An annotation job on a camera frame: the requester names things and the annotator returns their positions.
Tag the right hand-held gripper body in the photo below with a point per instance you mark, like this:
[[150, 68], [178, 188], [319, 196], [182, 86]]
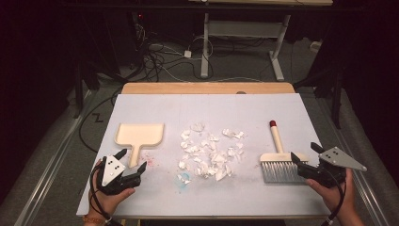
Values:
[[337, 158]]

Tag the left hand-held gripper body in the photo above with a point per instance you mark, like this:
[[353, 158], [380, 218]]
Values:
[[111, 169]]

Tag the cream brush with red cap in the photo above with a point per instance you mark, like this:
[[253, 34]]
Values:
[[277, 166]]

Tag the cream plastic dustpan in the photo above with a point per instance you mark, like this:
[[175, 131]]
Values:
[[139, 135]]

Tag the pile of white paper scraps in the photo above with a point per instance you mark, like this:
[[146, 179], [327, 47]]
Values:
[[207, 157]]

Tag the person's left hand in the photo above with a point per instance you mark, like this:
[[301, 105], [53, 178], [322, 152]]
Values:
[[108, 204]]

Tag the person's right hand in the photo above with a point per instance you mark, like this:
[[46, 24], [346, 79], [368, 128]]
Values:
[[340, 197]]

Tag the black metal stand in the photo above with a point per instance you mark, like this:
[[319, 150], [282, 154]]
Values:
[[337, 103], [78, 94]]

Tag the white table mat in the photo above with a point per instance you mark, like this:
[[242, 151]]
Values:
[[207, 109]]

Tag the wooden table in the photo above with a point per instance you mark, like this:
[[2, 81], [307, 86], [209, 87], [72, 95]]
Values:
[[204, 88]]

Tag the white box on floor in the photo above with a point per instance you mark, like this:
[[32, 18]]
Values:
[[316, 46]]

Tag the dark computer tower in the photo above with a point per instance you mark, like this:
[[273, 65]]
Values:
[[138, 37]]

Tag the white power adapter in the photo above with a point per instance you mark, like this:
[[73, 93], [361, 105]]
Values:
[[187, 54]]

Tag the metal floor rail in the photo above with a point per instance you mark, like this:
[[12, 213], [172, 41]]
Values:
[[47, 175], [367, 194]]

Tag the white metal desk frame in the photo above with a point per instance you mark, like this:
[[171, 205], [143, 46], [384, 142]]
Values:
[[205, 44]]

